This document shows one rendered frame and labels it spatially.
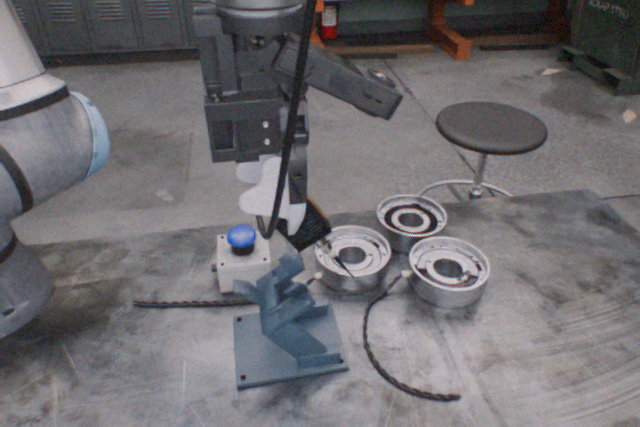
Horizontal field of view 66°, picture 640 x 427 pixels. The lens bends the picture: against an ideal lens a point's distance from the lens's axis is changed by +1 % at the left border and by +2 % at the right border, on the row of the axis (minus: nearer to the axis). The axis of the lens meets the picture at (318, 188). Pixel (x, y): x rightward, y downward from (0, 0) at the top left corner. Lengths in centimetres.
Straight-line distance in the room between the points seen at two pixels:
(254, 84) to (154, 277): 41
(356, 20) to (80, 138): 392
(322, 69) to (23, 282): 49
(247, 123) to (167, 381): 33
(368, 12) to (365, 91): 412
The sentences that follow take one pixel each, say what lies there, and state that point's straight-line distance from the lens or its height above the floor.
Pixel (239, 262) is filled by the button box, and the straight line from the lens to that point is 66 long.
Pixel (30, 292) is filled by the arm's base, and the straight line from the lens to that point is 73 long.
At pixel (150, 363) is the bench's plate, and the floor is 80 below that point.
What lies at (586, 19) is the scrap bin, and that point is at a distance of 409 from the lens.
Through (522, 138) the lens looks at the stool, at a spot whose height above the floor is 62.
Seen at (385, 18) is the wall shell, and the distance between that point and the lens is 457.
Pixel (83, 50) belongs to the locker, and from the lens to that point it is 406.
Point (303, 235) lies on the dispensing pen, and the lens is 49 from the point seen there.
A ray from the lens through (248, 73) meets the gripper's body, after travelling 40.
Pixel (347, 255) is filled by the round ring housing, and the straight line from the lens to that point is 72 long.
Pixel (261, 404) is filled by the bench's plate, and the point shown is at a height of 80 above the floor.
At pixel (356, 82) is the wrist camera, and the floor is 114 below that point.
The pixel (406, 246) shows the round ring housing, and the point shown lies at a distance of 73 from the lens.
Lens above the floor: 129
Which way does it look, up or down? 34 degrees down
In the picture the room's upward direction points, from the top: straight up
